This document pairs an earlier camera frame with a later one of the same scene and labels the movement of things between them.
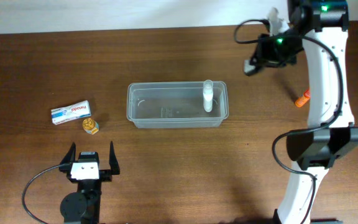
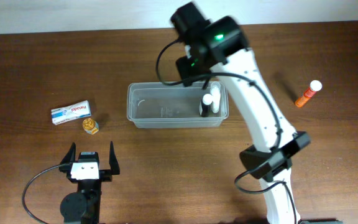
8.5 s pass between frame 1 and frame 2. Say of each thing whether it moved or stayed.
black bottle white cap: moved
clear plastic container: stayed
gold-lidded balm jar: stayed
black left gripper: stayed
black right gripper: moved
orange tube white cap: stayed
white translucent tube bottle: moved
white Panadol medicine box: stayed
